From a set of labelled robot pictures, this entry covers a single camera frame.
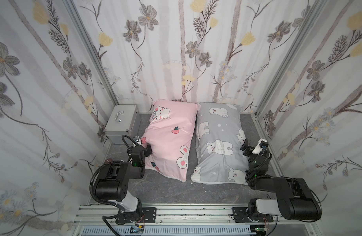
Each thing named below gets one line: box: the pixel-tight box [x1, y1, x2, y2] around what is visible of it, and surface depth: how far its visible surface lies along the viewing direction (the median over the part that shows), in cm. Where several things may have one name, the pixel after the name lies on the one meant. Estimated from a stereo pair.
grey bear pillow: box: [190, 102, 249, 186], surface depth 86 cm
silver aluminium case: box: [103, 104, 141, 145], surface depth 98 cm
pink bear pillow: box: [140, 98, 199, 182], surface depth 93 cm
